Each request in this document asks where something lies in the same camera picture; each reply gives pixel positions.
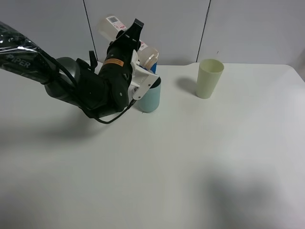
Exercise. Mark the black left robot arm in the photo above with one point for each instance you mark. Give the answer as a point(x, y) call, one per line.
point(75, 81)

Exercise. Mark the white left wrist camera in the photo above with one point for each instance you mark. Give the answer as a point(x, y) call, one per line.
point(142, 80)

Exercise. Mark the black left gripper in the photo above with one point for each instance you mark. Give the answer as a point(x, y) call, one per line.
point(116, 71)

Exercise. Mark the pale yellow-green plastic cup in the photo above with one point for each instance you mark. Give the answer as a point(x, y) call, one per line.
point(209, 73)

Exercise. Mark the teal plastic cup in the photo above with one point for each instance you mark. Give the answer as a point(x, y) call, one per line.
point(151, 100)

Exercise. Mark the blue cup with white rim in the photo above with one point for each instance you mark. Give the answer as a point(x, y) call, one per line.
point(149, 61)

